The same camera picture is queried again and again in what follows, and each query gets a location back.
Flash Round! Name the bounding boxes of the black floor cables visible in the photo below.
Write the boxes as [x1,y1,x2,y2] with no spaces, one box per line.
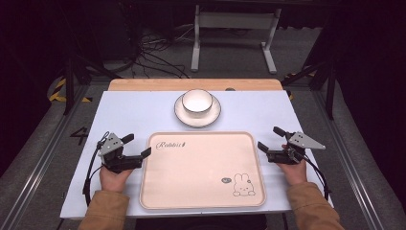
[130,23,195,80]

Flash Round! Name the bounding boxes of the person's left hand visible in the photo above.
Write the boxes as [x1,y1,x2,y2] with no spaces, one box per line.
[99,167,134,194]

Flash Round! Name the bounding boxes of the aluminium floor rail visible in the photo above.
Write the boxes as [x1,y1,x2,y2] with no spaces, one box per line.
[310,90,389,230]
[0,84,92,230]

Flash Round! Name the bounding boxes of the white metal table frame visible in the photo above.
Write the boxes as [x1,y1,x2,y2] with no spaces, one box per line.
[190,4,283,75]

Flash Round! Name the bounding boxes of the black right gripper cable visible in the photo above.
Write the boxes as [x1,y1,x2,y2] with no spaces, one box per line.
[296,149,332,202]

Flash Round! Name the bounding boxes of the person's dark clothing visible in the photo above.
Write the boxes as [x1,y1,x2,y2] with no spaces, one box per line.
[133,213,268,230]

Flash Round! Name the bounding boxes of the black tripod stand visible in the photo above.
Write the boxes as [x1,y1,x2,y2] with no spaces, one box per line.
[61,47,124,117]
[281,57,339,122]

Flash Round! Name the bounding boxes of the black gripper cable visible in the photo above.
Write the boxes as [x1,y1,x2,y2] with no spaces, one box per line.
[81,130,111,207]
[296,149,332,202]

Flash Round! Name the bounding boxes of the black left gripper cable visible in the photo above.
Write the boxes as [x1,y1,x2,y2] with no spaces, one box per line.
[81,130,111,207]

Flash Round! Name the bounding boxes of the yellow black floor tape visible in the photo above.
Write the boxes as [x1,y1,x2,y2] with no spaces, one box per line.
[47,77,94,104]

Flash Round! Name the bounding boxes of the white bowl dark rim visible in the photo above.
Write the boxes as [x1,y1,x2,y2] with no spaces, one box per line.
[181,88,214,116]

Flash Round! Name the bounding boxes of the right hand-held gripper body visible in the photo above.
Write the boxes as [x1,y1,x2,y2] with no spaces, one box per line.
[266,130,327,166]

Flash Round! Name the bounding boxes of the white plate dark rim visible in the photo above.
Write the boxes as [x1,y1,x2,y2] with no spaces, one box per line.
[173,94,222,129]

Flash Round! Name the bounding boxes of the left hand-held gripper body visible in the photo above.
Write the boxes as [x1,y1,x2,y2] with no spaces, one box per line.
[98,131,144,174]

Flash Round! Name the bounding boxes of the white table mat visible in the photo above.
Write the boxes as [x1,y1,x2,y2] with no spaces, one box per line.
[59,90,335,220]

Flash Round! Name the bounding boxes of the pink tray rabbit print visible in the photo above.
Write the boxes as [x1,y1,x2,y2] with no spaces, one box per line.
[139,130,267,211]

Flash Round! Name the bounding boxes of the person's right hand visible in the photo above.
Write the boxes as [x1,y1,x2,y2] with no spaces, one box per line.
[276,144,308,187]

